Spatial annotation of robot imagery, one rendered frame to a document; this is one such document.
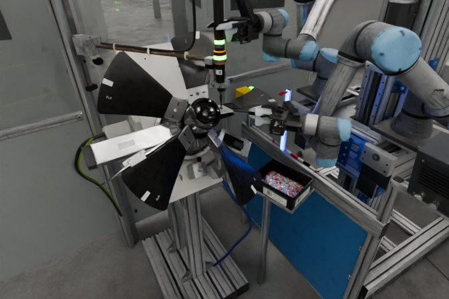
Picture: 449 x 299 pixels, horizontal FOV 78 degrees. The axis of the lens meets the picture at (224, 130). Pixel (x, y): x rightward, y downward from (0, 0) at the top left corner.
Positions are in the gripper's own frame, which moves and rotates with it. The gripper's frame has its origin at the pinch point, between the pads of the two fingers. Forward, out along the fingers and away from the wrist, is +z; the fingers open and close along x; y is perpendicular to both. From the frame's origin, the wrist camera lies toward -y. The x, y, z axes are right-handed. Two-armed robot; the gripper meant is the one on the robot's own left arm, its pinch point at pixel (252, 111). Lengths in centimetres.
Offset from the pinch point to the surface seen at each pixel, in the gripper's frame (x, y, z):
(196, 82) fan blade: -11.2, 2.6, 21.3
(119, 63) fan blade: -24, 20, 39
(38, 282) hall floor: 112, 58, 121
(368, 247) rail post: 47, 12, -52
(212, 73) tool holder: -16.4, 3.7, 13.9
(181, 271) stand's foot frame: 108, 23, 38
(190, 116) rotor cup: -6.7, 18.4, 16.5
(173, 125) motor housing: 3.6, 13.0, 28.5
